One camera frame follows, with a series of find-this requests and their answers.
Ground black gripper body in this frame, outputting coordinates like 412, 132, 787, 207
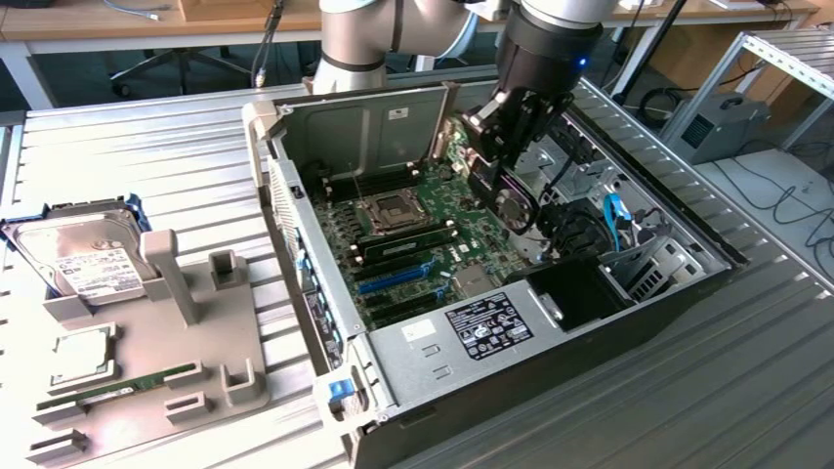
492, 9, 605, 94

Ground black graphics card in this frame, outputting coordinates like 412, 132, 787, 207
425, 80, 541, 236

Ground silver drive cage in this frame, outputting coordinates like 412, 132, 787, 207
513, 92, 652, 268

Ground black slanted pole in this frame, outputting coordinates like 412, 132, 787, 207
608, 0, 690, 107

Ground CPU socket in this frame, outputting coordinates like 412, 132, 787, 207
355, 189, 435, 238

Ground green motherboard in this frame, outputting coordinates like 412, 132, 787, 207
311, 163, 523, 331

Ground installed black RAM stick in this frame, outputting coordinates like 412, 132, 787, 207
360, 229, 457, 263

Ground grey control box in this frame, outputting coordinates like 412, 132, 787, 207
663, 92, 774, 165

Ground silver chipset heatsink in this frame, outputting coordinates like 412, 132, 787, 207
452, 266, 503, 299

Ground blue expansion slot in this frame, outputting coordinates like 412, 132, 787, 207
356, 266, 431, 294

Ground silver disk bay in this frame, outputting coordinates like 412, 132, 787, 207
597, 236, 708, 304

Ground grey power supply unit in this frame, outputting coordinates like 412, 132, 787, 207
363, 280, 572, 411

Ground brown wooden box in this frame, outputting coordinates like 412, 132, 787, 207
178, 0, 275, 23

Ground black office chair base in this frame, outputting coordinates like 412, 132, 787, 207
106, 46, 254, 97

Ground open black PC case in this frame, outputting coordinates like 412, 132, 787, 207
241, 70, 750, 469

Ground hard disk drive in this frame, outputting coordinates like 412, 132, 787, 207
0, 192, 154, 299

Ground wooden desk with box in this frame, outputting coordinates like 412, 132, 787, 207
0, 0, 327, 111

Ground silver hard disk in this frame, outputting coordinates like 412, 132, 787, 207
2, 207, 148, 307

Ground grey parts rack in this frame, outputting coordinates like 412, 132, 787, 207
25, 229, 272, 465

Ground green RAM stick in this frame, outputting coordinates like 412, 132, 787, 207
34, 361, 196, 411

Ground silver CPU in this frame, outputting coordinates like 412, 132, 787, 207
49, 334, 110, 387

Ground coiled black cable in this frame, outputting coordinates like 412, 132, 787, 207
637, 86, 684, 123

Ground black wire bundle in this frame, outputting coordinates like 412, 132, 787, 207
539, 202, 617, 260

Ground blue wire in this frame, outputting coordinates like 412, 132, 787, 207
601, 192, 631, 255

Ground aluminium frame rack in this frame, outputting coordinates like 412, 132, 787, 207
660, 28, 834, 162

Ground hanging cable with plug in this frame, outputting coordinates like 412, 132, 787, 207
253, 0, 285, 89

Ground black cables on table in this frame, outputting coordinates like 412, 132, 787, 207
708, 155, 834, 250

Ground grey network cable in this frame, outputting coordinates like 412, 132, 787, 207
102, 0, 161, 21

